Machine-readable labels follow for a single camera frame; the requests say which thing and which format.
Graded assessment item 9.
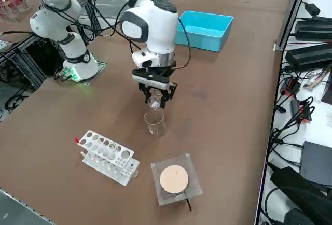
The white test tube rack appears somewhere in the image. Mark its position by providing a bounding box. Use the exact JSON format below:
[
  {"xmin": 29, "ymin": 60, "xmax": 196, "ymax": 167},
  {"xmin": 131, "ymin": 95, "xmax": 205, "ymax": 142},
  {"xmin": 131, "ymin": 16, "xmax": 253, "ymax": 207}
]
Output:
[{"xmin": 77, "ymin": 130, "xmax": 141, "ymax": 186}]

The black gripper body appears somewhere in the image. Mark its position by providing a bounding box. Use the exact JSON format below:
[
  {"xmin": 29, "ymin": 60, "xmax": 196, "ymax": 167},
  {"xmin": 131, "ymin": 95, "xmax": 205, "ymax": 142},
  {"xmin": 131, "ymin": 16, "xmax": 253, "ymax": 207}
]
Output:
[{"xmin": 131, "ymin": 60, "xmax": 177, "ymax": 90}]

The black bag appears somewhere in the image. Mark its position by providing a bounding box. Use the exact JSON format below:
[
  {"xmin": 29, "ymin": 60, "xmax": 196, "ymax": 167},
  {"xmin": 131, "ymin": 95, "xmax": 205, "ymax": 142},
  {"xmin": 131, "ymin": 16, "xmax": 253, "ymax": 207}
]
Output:
[{"xmin": 269, "ymin": 166, "xmax": 332, "ymax": 225}]

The small glass beaker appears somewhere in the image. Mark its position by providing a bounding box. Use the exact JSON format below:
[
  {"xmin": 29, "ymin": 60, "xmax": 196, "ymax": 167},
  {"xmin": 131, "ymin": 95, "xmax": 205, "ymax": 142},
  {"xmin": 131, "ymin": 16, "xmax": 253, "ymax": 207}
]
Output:
[{"xmin": 148, "ymin": 90, "xmax": 164, "ymax": 111}]

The grey metal rail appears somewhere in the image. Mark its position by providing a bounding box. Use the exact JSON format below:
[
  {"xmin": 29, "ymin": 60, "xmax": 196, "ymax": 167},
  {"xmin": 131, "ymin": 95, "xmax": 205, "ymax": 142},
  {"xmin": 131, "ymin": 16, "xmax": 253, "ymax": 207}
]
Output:
[{"xmin": 0, "ymin": 188, "xmax": 55, "ymax": 225}]

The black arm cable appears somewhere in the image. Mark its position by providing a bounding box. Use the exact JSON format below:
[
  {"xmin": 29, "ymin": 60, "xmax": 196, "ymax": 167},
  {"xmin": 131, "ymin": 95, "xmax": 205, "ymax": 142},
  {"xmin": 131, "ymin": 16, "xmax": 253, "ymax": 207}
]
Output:
[{"xmin": 64, "ymin": 0, "xmax": 146, "ymax": 54}]

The red and black device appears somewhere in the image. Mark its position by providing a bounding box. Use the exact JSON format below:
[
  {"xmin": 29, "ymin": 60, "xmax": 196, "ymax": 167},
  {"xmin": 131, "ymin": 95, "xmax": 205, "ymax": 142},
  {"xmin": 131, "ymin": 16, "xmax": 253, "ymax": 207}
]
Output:
[{"xmin": 281, "ymin": 78, "xmax": 301, "ymax": 97}]

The large glass beaker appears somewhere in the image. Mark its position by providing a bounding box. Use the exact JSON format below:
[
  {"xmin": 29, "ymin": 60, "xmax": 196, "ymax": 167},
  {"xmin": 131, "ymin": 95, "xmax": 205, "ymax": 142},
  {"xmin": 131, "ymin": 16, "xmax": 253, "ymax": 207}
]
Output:
[{"xmin": 144, "ymin": 110, "xmax": 166, "ymax": 137}]

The red and clear acrylic rack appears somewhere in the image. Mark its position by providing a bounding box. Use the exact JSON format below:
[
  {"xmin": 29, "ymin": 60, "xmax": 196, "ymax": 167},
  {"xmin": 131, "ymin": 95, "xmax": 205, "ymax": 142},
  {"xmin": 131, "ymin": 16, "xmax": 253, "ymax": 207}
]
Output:
[{"xmin": 0, "ymin": 0, "xmax": 30, "ymax": 23}]

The black aluminium frame stand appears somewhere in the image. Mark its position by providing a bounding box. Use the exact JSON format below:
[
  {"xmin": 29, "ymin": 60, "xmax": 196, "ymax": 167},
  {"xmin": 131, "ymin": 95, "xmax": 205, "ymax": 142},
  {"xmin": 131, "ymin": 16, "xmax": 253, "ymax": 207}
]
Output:
[{"xmin": 0, "ymin": 32, "xmax": 65, "ymax": 92}]

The thin gripper cable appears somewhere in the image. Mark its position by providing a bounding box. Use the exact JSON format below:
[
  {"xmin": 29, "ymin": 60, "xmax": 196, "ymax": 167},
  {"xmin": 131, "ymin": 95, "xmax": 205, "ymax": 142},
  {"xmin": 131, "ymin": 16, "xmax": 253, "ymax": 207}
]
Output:
[{"xmin": 172, "ymin": 17, "xmax": 192, "ymax": 71}]

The flat black box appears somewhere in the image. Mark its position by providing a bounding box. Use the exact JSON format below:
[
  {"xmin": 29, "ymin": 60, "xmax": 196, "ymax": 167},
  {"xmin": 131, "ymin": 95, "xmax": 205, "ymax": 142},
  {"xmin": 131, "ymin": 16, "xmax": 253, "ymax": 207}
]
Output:
[{"xmin": 300, "ymin": 140, "xmax": 332, "ymax": 184}]

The blue plastic bin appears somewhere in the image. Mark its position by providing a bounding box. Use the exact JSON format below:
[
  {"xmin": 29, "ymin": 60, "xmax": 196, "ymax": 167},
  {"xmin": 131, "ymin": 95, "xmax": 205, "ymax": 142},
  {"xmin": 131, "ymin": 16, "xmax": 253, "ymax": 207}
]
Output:
[{"xmin": 175, "ymin": 10, "xmax": 234, "ymax": 53}]

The black power adapter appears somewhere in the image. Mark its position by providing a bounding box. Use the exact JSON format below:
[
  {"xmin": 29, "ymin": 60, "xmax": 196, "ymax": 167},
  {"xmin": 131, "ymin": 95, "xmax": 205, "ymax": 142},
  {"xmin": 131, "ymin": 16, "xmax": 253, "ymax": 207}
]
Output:
[{"xmin": 305, "ymin": 2, "xmax": 321, "ymax": 16}]

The black device with orange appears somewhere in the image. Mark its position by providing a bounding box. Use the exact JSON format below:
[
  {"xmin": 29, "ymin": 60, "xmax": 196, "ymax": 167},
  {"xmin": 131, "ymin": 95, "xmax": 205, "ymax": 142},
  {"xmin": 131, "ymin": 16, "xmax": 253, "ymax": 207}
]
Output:
[{"xmin": 290, "ymin": 99, "xmax": 313, "ymax": 123}]

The round cork disc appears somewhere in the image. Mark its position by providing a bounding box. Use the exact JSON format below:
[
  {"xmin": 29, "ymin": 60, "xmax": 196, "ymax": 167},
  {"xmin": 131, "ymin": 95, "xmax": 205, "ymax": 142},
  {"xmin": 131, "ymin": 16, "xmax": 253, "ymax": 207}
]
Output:
[{"xmin": 159, "ymin": 165, "xmax": 189, "ymax": 194}]

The black finned power supply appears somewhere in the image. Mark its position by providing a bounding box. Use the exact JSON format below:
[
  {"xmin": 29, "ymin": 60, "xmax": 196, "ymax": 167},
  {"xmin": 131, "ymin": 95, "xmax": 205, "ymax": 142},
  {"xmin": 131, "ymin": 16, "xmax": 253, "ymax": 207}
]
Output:
[
  {"xmin": 294, "ymin": 16, "xmax": 332, "ymax": 40},
  {"xmin": 285, "ymin": 42, "xmax": 332, "ymax": 70}
]

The silver aluminium camera post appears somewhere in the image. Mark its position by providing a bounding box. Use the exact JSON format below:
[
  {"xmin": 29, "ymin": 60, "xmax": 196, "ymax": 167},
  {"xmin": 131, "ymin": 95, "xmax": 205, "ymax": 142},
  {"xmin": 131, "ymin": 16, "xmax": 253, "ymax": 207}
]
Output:
[{"xmin": 274, "ymin": 0, "xmax": 312, "ymax": 52}]

